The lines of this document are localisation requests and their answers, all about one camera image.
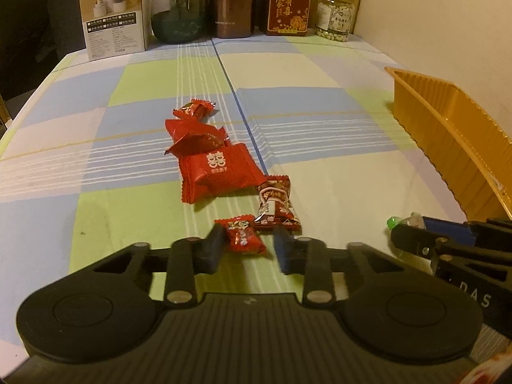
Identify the orange plastic tray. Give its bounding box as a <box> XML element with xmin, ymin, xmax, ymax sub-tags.
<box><xmin>385</xmin><ymin>67</ymin><xmax>512</xmax><ymax>225</ymax></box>

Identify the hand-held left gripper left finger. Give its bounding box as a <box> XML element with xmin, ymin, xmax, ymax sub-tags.
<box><xmin>92</xmin><ymin>224</ymin><xmax>225</xmax><ymax>308</ymax></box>

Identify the clear plastic nut jar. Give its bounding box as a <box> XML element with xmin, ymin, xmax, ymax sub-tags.
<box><xmin>316</xmin><ymin>0</ymin><xmax>356</xmax><ymax>43</ymax></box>

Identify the green white candy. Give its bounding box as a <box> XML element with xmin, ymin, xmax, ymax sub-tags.
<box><xmin>386</xmin><ymin>212</ymin><xmax>425</xmax><ymax>231</ymax></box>

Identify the red twist candy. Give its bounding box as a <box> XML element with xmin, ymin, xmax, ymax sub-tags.
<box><xmin>174</xmin><ymin>99</ymin><xmax>220</xmax><ymax>123</ymax></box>

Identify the red gift box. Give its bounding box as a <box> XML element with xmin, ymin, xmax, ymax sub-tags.
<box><xmin>264</xmin><ymin>0</ymin><xmax>315</xmax><ymax>36</ymax></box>

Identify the white carton box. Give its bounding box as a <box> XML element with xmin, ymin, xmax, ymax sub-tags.
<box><xmin>79</xmin><ymin>0</ymin><xmax>153</xmax><ymax>61</ymax></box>

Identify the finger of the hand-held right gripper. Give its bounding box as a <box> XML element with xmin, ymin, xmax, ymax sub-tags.
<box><xmin>391</xmin><ymin>217</ymin><xmax>512</xmax><ymax>260</ymax></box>
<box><xmin>469</xmin><ymin>218</ymin><xmax>512</xmax><ymax>248</ymax></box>

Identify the small red snack packet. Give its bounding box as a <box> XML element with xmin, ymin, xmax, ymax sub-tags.
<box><xmin>215</xmin><ymin>215</ymin><xmax>267</xmax><ymax>256</ymax></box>

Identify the black monitor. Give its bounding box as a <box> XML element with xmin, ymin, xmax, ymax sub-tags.
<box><xmin>0</xmin><ymin>0</ymin><xmax>91</xmax><ymax>100</ymax></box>

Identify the green glass jar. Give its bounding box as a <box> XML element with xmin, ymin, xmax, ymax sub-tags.
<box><xmin>151</xmin><ymin>0</ymin><xmax>207</xmax><ymax>44</ymax></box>

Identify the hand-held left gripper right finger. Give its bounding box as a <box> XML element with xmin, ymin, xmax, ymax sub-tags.
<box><xmin>274</xmin><ymin>228</ymin><xmax>406</xmax><ymax>308</ymax></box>

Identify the large red pillow candy packet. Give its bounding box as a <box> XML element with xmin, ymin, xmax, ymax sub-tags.
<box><xmin>178</xmin><ymin>143</ymin><xmax>265</xmax><ymax>205</ymax></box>

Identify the brown metal canister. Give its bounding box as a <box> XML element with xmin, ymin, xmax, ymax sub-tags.
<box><xmin>207</xmin><ymin>0</ymin><xmax>258</xmax><ymax>39</ymax></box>

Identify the dark red white snack packet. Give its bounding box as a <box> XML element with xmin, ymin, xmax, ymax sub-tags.
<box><xmin>253</xmin><ymin>175</ymin><xmax>301</xmax><ymax>233</ymax></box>

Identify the red candy wrapper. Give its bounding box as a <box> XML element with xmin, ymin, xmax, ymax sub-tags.
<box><xmin>165</xmin><ymin>118</ymin><xmax>230</xmax><ymax>156</ymax></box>

